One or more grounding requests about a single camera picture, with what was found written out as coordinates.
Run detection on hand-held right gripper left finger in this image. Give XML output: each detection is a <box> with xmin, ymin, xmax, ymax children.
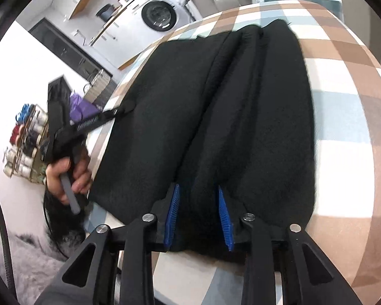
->
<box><xmin>35</xmin><ymin>182</ymin><xmax>181</xmax><ymax>305</ymax></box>

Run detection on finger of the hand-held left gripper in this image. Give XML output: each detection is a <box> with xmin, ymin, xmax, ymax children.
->
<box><xmin>97</xmin><ymin>102</ymin><xmax>137</xmax><ymax>126</ymax></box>

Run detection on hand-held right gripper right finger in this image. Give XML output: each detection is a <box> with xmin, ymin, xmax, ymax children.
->
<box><xmin>216</xmin><ymin>184</ymin><xmax>362</xmax><ymax>305</ymax></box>

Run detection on black t-shirt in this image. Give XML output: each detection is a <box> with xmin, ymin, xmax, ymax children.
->
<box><xmin>88</xmin><ymin>19</ymin><xmax>316</xmax><ymax>266</ymax></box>

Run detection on person's left hand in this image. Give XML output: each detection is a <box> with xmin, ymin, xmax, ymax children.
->
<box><xmin>44</xmin><ymin>156</ymin><xmax>94</xmax><ymax>205</ymax></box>

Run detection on woven basket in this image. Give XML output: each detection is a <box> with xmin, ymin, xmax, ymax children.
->
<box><xmin>83</xmin><ymin>68</ymin><xmax>112</xmax><ymax>102</ymax></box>

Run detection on rows of assorted shoes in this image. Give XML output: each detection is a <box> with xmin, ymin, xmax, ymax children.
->
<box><xmin>3</xmin><ymin>103</ymin><xmax>51</xmax><ymax>185</ymax></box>

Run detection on wooden shoe rack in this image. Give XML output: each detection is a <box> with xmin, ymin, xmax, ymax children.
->
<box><xmin>3</xmin><ymin>103</ymin><xmax>51</xmax><ymax>185</ymax></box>

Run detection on purple bag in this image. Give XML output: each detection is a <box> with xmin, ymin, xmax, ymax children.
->
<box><xmin>69</xmin><ymin>92</ymin><xmax>102</xmax><ymax>124</ymax></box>

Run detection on white base cabinets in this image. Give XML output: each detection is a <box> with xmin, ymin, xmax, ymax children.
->
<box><xmin>89</xmin><ymin>5</ymin><xmax>153</xmax><ymax>70</ymax></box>

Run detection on dark door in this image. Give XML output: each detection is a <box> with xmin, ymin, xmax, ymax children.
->
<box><xmin>28</xmin><ymin>17</ymin><xmax>104</xmax><ymax>80</ymax></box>

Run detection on dark cooking pot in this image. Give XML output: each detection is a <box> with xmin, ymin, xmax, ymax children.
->
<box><xmin>96</xmin><ymin>3</ymin><xmax>116</xmax><ymax>21</ymax></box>

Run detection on white washing machine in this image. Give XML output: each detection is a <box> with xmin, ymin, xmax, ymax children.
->
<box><xmin>132</xmin><ymin>0</ymin><xmax>194</xmax><ymax>34</ymax></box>

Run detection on grey fleece garment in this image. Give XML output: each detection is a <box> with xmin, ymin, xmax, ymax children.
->
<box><xmin>0</xmin><ymin>219</ymin><xmax>86</xmax><ymax>305</ymax></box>

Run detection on brown blue checked tablecloth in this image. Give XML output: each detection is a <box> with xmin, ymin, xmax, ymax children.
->
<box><xmin>83</xmin><ymin>0</ymin><xmax>381</xmax><ymax>305</ymax></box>

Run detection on black cable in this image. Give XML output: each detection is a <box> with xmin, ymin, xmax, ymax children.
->
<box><xmin>0</xmin><ymin>176</ymin><xmax>16</xmax><ymax>296</ymax></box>

